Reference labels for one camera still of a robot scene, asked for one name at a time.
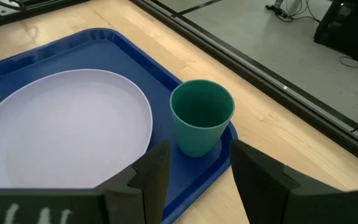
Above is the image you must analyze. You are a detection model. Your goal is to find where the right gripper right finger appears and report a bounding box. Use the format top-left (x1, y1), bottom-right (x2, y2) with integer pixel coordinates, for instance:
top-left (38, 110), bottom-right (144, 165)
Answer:
top-left (230, 139), bottom-right (343, 224)

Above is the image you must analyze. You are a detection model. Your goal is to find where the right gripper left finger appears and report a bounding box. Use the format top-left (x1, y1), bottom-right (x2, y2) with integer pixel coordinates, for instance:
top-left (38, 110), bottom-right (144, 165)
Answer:
top-left (94, 139), bottom-right (171, 224)

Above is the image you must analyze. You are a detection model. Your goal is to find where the green plastic cup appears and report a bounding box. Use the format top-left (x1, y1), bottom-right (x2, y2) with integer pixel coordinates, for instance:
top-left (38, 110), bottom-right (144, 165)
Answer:
top-left (169, 78), bottom-right (236, 158)

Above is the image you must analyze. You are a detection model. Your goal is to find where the pale lavender round plate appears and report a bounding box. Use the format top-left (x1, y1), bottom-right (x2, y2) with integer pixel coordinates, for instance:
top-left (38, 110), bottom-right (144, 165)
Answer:
top-left (0, 68), bottom-right (154, 190)

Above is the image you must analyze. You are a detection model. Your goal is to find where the blue plastic tray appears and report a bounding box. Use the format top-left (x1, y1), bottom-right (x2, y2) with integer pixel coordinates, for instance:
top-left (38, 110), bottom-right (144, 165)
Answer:
top-left (0, 27), bottom-right (239, 224)

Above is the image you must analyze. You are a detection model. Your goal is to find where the black computer tower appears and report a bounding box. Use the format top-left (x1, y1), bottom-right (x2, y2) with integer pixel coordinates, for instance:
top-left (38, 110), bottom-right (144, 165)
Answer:
top-left (313, 0), bottom-right (358, 62)

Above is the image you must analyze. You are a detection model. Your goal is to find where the black cable with coil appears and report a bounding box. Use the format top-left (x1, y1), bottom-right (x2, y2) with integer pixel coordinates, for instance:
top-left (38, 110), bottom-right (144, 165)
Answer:
top-left (265, 0), bottom-right (321, 24)

